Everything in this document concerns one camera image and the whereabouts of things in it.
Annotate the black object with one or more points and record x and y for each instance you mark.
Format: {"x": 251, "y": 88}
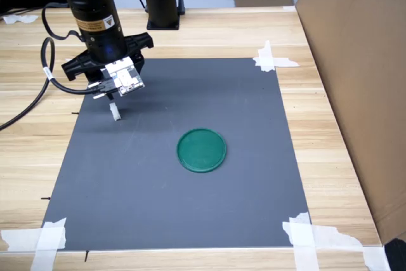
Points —
{"x": 396, "y": 255}

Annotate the round green lid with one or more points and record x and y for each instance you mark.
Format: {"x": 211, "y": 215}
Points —
{"x": 201, "y": 150}

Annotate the large brown cardboard partition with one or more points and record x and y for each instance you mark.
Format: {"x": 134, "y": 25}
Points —
{"x": 364, "y": 77}

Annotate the small white plastic terminal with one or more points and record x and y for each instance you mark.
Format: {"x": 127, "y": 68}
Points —
{"x": 115, "y": 112}

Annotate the crumpled white tape scrap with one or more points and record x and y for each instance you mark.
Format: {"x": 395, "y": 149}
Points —
{"x": 19, "y": 19}

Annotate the dark grey mat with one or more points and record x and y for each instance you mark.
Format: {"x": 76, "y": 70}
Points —
{"x": 158, "y": 204}

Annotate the small white camera box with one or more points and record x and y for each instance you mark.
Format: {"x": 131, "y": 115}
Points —
{"x": 127, "y": 77}

